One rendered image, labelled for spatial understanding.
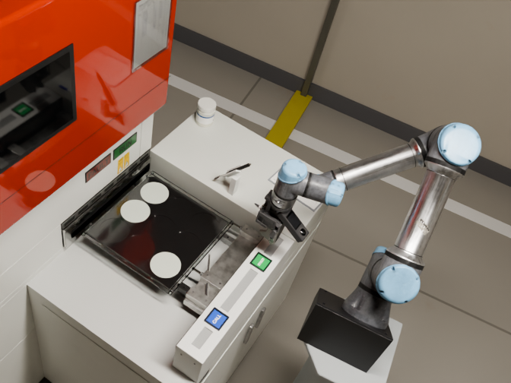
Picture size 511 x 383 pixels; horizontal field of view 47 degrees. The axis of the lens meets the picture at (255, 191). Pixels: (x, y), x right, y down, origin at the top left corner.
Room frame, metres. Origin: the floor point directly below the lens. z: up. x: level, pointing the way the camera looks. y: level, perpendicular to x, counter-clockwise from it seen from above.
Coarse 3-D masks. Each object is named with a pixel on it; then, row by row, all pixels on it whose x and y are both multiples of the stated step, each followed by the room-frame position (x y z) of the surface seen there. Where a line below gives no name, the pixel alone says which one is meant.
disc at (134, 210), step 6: (126, 204) 1.23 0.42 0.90; (132, 204) 1.24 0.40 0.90; (138, 204) 1.24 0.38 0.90; (144, 204) 1.25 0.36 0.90; (126, 210) 1.20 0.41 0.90; (132, 210) 1.21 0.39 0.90; (138, 210) 1.22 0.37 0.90; (144, 210) 1.23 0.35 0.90; (126, 216) 1.18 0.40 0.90; (132, 216) 1.19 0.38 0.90; (138, 216) 1.20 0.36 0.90; (144, 216) 1.20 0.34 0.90; (132, 222) 1.16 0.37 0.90; (138, 222) 1.17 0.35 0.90
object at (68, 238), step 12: (120, 180) 1.29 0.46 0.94; (132, 180) 1.36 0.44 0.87; (108, 192) 1.22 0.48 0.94; (120, 192) 1.29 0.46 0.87; (96, 204) 1.16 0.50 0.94; (108, 204) 1.23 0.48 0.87; (84, 216) 1.11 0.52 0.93; (96, 216) 1.16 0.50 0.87; (72, 228) 1.05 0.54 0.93; (84, 228) 1.11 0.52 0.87; (72, 240) 1.05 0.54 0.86
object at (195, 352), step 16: (288, 240) 1.24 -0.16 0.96; (256, 256) 1.14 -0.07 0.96; (272, 256) 1.15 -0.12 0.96; (240, 272) 1.06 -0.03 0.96; (256, 272) 1.08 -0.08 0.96; (272, 272) 1.11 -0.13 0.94; (224, 288) 0.98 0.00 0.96; (240, 288) 1.00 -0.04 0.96; (256, 288) 1.02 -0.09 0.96; (224, 304) 0.93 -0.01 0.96; (240, 304) 0.94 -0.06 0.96; (240, 320) 0.94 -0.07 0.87; (192, 336) 0.80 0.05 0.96; (208, 336) 0.81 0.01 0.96; (224, 336) 0.84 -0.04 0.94; (176, 352) 0.75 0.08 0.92; (192, 352) 0.75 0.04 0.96; (208, 352) 0.76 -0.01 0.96; (176, 368) 0.75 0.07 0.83; (192, 368) 0.73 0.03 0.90
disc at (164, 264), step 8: (160, 256) 1.07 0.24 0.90; (168, 256) 1.07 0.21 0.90; (176, 256) 1.08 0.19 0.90; (152, 264) 1.03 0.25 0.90; (160, 264) 1.03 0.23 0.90; (168, 264) 1.04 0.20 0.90; (176, 264) 1.05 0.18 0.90; (160, 272) 1.01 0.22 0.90; (168, 272) 1.02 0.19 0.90; (176, 272) 1.02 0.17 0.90
